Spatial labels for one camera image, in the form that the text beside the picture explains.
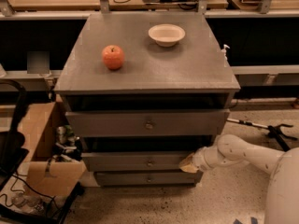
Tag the tan robot gripper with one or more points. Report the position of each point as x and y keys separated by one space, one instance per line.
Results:
x=199 y=161

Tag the grey drawer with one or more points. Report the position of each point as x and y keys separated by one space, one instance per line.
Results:
x=106 y=179
x=133 y=161
x=152 y=123

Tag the white pump bottle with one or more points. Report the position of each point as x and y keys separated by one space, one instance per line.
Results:
x=225 y=50

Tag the clutter inside cardboard box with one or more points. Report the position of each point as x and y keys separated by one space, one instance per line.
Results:
x=67 y=146

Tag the grey wooden drawer cabinet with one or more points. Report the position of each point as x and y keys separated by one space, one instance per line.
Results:
x=192 y=75

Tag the cardboard box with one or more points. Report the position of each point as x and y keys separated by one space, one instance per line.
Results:
x=48 y=177

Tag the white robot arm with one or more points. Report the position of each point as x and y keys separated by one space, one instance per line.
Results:
x=282 y=200

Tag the grey bottom drawer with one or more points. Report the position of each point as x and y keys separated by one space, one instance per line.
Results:
x=106 y=179

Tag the black chair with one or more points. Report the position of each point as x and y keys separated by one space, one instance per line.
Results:
x=11 y=151

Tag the black tripod stand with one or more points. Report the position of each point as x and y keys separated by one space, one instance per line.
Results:
x=273 y=131

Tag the grey top drawer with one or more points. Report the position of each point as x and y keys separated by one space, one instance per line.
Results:
x=152 y=123

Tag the red apple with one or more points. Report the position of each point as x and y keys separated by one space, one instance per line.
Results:
x=113 y=57

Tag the white bowl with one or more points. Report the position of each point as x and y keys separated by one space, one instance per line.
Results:
x=166 y=35

